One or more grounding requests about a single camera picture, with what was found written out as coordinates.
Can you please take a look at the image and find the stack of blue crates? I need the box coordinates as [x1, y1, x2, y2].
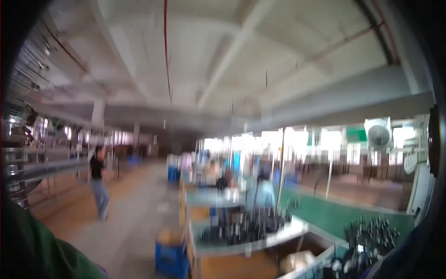
[167, 154, 181, 184]

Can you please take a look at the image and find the pile of dark metal parts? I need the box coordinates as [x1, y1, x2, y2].
[324, 216, 401, 279]
[201, 197, 301, 245]

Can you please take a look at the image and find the row of bright windows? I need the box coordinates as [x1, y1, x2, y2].
[197, 119, 430, 169]

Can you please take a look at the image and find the red ceiling pipe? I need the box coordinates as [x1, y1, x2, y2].
[163, 0, 174, 104]

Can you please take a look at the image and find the green conveyor belt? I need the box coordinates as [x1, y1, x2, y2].
[277, 186, 416, 245]

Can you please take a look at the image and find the blue plastic crate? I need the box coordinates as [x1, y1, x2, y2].
[155, 229, 190, 279]

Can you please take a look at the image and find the metal assembly line rack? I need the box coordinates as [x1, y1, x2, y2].
[0, 103, 90, 210]

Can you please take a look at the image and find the person's body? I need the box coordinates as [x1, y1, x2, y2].
[0, 200, 107, 279]

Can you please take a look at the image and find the work table with wooden frame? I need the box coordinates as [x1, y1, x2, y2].
[178, 180, 349, 279]

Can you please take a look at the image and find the white wall fan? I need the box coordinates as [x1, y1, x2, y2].
[364, 117, 393, 151]

